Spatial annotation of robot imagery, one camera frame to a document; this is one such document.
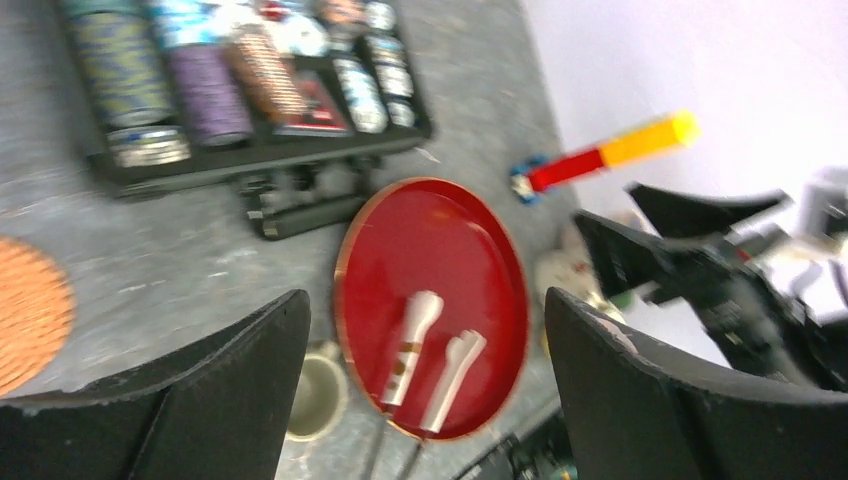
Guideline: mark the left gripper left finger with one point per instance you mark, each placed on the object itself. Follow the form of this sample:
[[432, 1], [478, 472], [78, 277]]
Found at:
[[217, 408]]

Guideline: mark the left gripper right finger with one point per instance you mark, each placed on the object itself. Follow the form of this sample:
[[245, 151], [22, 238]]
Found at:
[[638, 408]]

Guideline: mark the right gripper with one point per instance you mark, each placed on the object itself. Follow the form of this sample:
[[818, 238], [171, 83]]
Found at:
[[759, 329]]

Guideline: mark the red round tray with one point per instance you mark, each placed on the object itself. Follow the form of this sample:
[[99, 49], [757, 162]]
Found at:
[[431, 234]]

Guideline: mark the woven coaster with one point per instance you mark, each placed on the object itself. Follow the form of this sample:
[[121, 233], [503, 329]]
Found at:
[[37, 312]]

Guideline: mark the small grey-green cup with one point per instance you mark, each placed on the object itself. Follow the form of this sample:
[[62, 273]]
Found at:
[[321, 396]]

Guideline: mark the toy block tower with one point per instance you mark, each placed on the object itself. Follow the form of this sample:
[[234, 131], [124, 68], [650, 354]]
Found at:
[[540, 173]]

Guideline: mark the black poker chip case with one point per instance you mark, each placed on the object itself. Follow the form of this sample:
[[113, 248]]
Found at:
[[297, 102]]

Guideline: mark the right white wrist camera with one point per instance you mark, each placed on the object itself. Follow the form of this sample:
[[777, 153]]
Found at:
[[812, 265]]

